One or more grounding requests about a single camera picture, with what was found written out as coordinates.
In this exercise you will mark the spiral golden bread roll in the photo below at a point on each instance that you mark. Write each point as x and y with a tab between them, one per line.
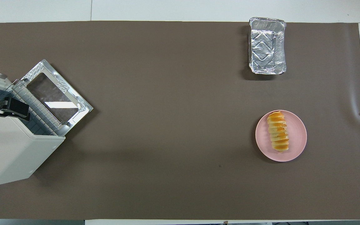
278	131

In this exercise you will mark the aluminium foil baking tray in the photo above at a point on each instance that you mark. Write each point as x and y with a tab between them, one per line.
267	47

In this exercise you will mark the cream white toaster oven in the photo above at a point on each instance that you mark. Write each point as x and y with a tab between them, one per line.
8	150

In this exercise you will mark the chrome glass oven door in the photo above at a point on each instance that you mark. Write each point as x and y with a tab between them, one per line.
58	93

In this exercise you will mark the round pink plate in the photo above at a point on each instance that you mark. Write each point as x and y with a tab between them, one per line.
297	137

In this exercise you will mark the brown paper table mat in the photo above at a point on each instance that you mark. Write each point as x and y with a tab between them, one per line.
180	93

